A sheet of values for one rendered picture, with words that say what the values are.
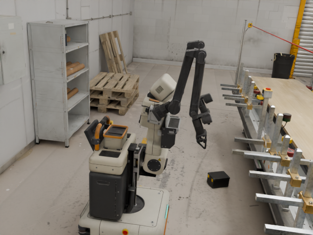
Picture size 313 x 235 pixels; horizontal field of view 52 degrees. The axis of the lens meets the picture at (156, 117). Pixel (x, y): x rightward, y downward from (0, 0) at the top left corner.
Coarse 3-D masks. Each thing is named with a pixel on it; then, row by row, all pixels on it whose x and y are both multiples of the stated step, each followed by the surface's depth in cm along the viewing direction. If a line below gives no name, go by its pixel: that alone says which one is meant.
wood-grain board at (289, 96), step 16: (256, 80) 455; (272, 80) 462; (288, 80) 469; (272, 96) 379; (288, 96) 384; (304, 96) 389; (288, 112) 324; (304, 112) 327; (288, 128) 281; (304, 128) 283; (304, 144) 250
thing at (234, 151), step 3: (234, 150) 240; (237, 150) 241; (240, 150) 241; (243, 150) 241; (234, 153) 240; (237, 153) 240; (240, 153) 240; (243, 153) 240; (258, 153) 238; (261, 153) 238; (264, 153) 238; (267, 153) 239
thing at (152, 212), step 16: (144, 192) 283; (160, 192) 284; (144, 208) 260; (160, 208) 262; (80, 224) 243; (96, 224) 241; (112, 224) 241; (128, 224) 241; (144, 224) 242; (160, 224) 244
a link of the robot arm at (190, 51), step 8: (200, 48) 198; (192, 56) 193; (184, 64) 197; (184, 72) 198; (184, 80) 200; (176, 88) 203; (184, 88) 203; (176, 96) 204; (176, 104) 204; (176, 112) 206
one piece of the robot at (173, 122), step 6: (168, 114) 235; (168, 120) 235; (174, 120) 241; (180, 120) 242; (168, 126) 229; (174, 126) 230; (162, 132) 226; (168, 132) 226; (174, 132) 225; (162, 138) 228; (168, 138) 227; (174, 138) 227; (162, 144) 229; (168, 144) 229; (174, 144) 228
